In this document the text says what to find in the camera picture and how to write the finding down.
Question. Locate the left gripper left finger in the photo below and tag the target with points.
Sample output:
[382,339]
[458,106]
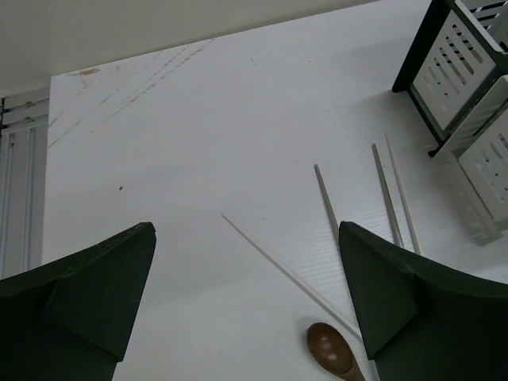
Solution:
[72,319]

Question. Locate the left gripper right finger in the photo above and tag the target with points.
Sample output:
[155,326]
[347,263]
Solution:
[421,320]

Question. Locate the silver metal chopstick right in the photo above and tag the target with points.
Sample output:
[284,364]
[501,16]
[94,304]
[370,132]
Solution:
[392,218]

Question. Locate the silver metal chopstick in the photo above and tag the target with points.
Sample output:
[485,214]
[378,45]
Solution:
[328,205]
[392,218]

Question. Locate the white plastic chopstick right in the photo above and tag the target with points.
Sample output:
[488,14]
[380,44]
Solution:
[404,197]

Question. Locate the white plastic chopstick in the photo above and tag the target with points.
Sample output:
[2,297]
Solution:
[404,197]
[328,307]

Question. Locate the silver metal chopstick left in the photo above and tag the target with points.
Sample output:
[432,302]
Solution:
[328,205]

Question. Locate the white front utensil holder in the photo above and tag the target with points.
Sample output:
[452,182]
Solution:
[475,159]

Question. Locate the white plastic chopstick left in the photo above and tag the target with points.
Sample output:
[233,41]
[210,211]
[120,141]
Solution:
[328,307]

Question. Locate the black rear utensil holder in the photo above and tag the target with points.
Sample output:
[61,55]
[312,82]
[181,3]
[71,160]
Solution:
[458,54]

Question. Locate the aluminium frame rail left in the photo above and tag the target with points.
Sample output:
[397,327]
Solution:
[24,146]

